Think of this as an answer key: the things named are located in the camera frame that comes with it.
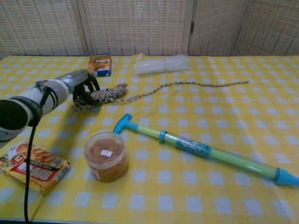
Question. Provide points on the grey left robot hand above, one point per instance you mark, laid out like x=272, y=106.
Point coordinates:
x=74, y=79

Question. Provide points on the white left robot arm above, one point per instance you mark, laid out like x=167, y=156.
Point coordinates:
x=25, y=102

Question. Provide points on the yellow checkered tablecloth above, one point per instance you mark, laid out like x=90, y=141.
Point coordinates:
x=210, y=105

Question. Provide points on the small orange blue box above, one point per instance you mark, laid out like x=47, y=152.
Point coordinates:
x=100, y=64

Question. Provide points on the clear jar of rubber bands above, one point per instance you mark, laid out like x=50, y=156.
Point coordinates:
x=105, y=158

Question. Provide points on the woven bamboo folding screen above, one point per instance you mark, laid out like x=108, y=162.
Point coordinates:
x=140, y=23

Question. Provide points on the yellow red food box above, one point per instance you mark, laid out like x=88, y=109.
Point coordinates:
x=46, y=177

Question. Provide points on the brass screen hinge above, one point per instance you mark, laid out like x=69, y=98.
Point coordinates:
x=192, y=26

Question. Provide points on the blue green toothbrush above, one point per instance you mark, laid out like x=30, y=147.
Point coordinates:
x=194, y=145

